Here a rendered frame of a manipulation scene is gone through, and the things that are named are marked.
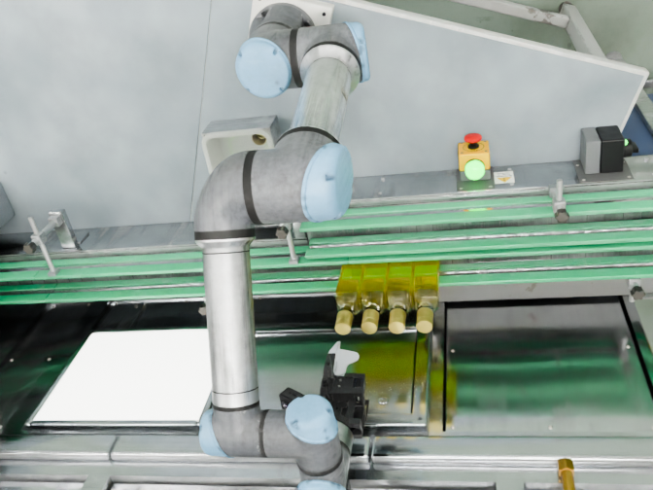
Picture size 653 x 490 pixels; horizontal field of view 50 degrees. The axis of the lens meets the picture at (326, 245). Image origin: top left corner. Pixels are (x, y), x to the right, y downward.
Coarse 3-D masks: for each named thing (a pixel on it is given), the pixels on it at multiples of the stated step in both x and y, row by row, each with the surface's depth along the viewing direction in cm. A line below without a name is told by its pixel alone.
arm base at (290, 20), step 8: (264, 8) 150; (272, 8) 149; (280, 8) 148; (288, 8) 148; (296, 8) 150; (256, 16) 151; (264, 16) 151; (272, 16) 147; (280, 16) 146; (288, 16) 147; (296, 16) 148; (304, 16) 149; (256, 24) 148; (264, 24) 144; (280, 24) 143; (288, 24) 145; (296, 24) 147; (304, 24) 151; (312, 24) 151
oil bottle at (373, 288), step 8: (368, 264) 162; (376, 264) 162; (384, 264) 161; (368, 272) 159; (376, 272) 159; (384, 272) 158; (368, 280) 157; (376, 280) 156; (384, 280) 156; (368, 288) 154; (376, 288) 154; (384, 288) 154; (360, 296) 154; (368, 296) 152; (376, 296) 152; (384, 296) 152; (384, 304) 153
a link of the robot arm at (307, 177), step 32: (320, 32) 134; (352, 32) 132; (320, 64) 127; (352, 64) 130; (320, 96) 118; (320, 128) 109; (256, 160) 104; (288, 160) 103; (320, 160) 102; (256, 192) 103; (288, 192) 102; (320, 192) 101; (256, 224) 108
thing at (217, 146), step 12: (216, 132) 164; (228, 132) 163; (240, 132) 163; (252, 132) 162; (264, 132) 162; (204, 144) 166; (216, 144) 171; (228, 144) 173; (240, 144) 172; (252, 144) 172; (264, 144) 171; (216, 156) 171; (228, 156) 174
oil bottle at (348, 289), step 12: (348, 264) 164; (360, 264) 163; (348, 276) 159; (360, 276) 159; (336, 288) 156; (348, 288) 155; (360, 288) 156; (336, 300) 154; (348, 300) 153; (360, 300) 155
